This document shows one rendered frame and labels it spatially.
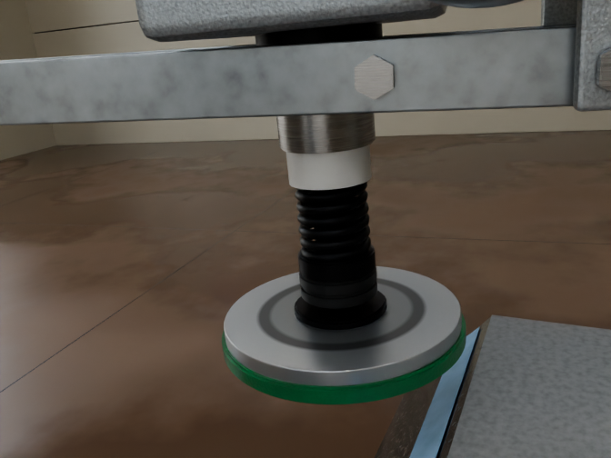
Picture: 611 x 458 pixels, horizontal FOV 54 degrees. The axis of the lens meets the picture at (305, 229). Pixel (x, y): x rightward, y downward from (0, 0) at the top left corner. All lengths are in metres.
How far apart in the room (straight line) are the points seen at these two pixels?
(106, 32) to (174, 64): 7.78
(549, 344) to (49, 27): 8.48
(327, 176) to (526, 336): 0.27
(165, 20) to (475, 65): 0.20
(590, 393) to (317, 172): 0.28
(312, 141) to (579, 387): 0.30
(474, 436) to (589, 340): 0.19
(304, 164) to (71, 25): 8.16
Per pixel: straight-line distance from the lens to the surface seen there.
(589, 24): 0.41
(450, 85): 0.43
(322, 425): 1.90
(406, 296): 0.57
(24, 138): 8.73
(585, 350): 0.61
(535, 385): 0.55
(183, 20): 0.41
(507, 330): 0.63
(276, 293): 0.59
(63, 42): 8.71
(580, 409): 0.53
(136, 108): 0.49
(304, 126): 0.46
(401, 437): 0.58
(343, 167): 0.47
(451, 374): 0.60
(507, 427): 0.50
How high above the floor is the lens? 1.12
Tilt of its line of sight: 18 degrees down
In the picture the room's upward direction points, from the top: 5 degrees counter-clockwise
